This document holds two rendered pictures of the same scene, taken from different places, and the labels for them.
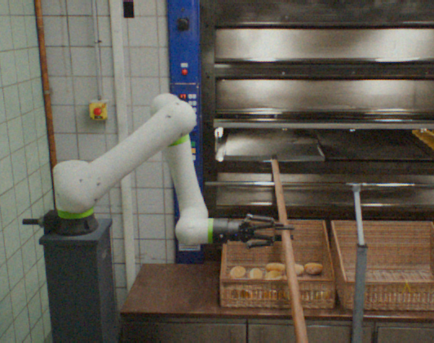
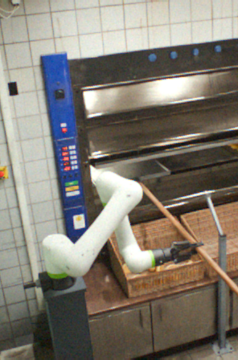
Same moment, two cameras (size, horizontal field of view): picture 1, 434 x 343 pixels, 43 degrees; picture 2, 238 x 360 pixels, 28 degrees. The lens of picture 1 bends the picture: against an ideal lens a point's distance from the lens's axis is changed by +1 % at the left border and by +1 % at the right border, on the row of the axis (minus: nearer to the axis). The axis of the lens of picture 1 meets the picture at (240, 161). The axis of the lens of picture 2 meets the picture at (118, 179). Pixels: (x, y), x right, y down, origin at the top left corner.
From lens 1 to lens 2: 107 cm
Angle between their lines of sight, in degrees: 18
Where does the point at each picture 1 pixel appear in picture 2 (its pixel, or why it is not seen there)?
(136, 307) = not seen: hidden behind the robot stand
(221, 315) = (133, 304)
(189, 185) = (128, 231)
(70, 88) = not seen: outside the picture
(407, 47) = (219, 86)
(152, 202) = (47, 231)
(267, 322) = (164, 300)
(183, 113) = (137, 190)
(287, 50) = (138, 100)
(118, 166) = (103, 238)
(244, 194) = not seen: hidden behind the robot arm
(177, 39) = (55, 106)
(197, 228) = (144, 260)
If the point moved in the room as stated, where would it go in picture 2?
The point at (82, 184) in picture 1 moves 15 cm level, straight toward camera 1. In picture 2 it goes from (84, 256) to (104, 271)
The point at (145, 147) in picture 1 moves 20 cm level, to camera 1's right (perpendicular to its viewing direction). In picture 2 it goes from (117, 220) to (157, 210)
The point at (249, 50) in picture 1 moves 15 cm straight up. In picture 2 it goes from (110, 104) to (108, 83)
